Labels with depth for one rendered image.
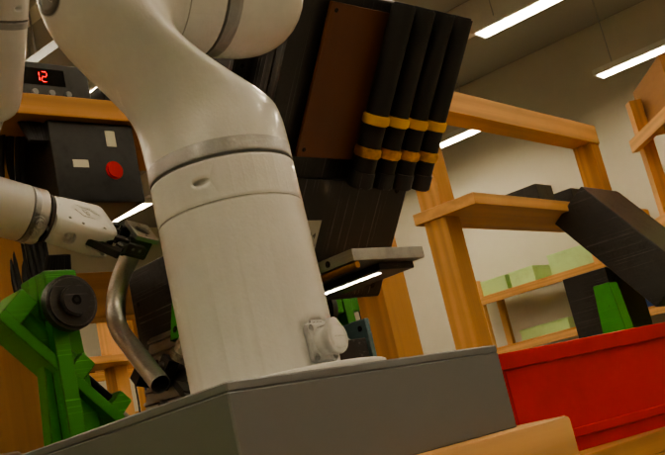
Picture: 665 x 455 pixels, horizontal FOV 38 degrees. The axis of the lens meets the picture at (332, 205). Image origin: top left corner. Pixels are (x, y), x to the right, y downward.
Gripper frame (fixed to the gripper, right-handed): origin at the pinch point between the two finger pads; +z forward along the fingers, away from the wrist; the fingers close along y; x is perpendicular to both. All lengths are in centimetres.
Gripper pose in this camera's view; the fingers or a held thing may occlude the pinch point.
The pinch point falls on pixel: (133, 242)
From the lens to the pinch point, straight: 155.7
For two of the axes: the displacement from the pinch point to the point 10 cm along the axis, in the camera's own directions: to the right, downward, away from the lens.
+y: -4.8, -4.4, 7.6
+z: 7.4, 2.6, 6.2
